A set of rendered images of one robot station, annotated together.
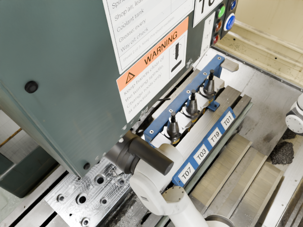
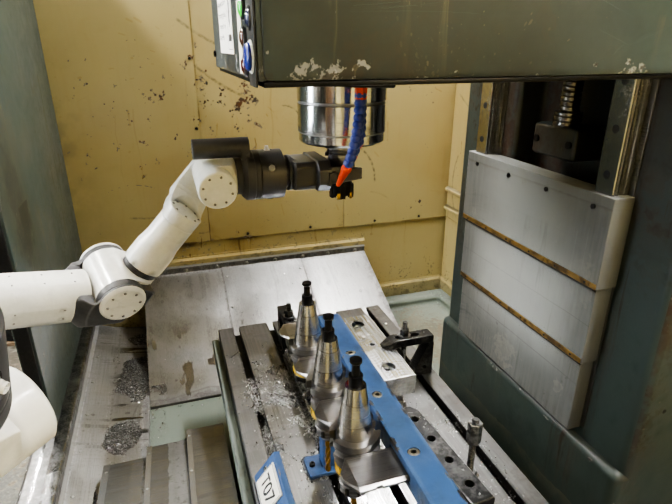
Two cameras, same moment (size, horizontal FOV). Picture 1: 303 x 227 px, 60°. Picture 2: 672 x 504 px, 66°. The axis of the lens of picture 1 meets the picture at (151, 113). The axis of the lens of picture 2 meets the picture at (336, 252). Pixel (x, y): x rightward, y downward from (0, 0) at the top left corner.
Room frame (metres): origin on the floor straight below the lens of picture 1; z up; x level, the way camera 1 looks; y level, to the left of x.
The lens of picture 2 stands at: (0.81, -0.68, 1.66)
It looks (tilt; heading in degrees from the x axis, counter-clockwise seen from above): 22 degrees down; 117
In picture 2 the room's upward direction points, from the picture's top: straight up
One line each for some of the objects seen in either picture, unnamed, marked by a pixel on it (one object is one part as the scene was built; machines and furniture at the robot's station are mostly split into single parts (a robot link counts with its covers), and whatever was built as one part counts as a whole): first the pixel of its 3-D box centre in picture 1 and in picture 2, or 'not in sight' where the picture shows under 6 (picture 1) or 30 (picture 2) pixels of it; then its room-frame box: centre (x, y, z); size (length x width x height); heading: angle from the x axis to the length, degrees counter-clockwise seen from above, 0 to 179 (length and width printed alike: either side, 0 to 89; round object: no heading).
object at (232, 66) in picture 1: (230, 65); not in sight; (0.71, -0.34, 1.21); 0.07 x 0.05 x 0.01; 46
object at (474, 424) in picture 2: not in sight; (472, 446); (0.68, 0.11, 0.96); 0.03 x 0.03 x 0.13
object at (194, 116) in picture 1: (191, 110); (328, 386); (0.51, -0.14, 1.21); 0.06 x 0.06 x 0.03
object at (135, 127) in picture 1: (135, 128); (438, 462); (0.63, 0.08, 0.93); 0.26 x 0.05 x 0.06; 141
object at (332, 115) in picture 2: not in sight; (341, 107); (0.37, 0.18, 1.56); 0.16 x 0.16 x 0.12
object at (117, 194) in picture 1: (92, 190); (345, 357); (0.34, 0.27, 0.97); 0.29 x 0.23 x 0.05; 136
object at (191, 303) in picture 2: not in sight; (279, 324); (-0.11, 0.64, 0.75); 0.89 x 0.67 x 0.26; 46
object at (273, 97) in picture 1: (199, 106); not in sight; (0.83, -0.28, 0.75); 0.89 x 0.70 x 0.26; 46
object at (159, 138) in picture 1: (162, 143); (299, 330); (0.40, -0.03, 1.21); 0.07 x 0.05 x 0.01; 46
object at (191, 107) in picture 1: (192, 103); (328, 358); (0.51, -0.14, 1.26); 0.04 x 0.04 x 0.07
